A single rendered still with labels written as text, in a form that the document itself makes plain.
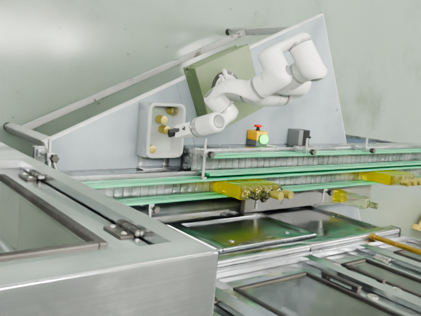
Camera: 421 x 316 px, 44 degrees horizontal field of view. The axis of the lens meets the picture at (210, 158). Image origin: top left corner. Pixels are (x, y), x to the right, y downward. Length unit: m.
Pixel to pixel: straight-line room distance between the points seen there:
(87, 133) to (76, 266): 1.49
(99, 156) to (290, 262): 0.84
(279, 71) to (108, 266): 1.27
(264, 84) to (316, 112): 1.07
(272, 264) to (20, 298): 1.32
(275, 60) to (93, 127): 0.76
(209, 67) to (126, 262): 1.67
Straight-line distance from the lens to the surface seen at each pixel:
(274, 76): 1.77
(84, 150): 2.07
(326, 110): 2.89
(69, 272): 0.58
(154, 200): 2.02
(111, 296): 0.60
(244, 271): 1.72
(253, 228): 2.09
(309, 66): 1.80
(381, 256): 2.08
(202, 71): 2.20
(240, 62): 2.32
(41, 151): 1.86
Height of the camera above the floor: 2.62
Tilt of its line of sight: 52 degrees down
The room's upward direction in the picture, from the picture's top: 105 degrees clockwise
